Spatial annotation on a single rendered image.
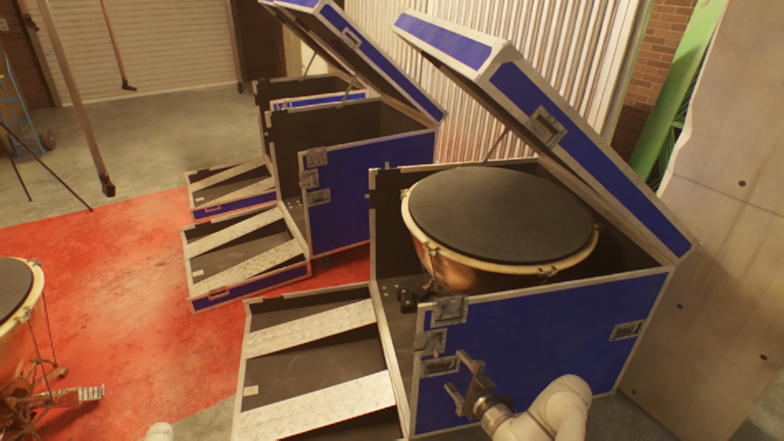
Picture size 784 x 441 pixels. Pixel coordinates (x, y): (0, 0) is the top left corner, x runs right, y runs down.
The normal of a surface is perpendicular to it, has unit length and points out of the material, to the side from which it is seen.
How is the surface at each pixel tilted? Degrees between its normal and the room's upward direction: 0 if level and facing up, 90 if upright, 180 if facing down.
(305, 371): 2
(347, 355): 2
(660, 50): 90
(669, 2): 90
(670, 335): 90
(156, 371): 0
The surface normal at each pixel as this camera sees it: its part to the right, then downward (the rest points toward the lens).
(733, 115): -0.85, 0.25
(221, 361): 0.02, -0.87
